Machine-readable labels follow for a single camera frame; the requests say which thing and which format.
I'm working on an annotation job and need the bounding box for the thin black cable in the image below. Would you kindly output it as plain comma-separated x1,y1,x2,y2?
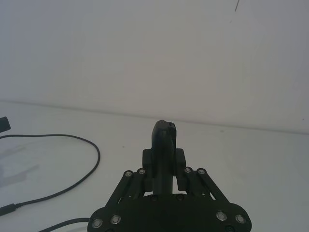
40,217,90,232

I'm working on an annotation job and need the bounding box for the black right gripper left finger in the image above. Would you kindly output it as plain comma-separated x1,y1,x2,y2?
108,120,174,213

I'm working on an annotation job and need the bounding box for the small black box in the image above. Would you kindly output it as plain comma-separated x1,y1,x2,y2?
0,116,11,133

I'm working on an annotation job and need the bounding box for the black cable with plug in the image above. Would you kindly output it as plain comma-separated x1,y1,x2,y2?
0,133,101,217

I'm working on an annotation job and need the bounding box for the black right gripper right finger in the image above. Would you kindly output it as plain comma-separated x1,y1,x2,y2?
166,122,233,206

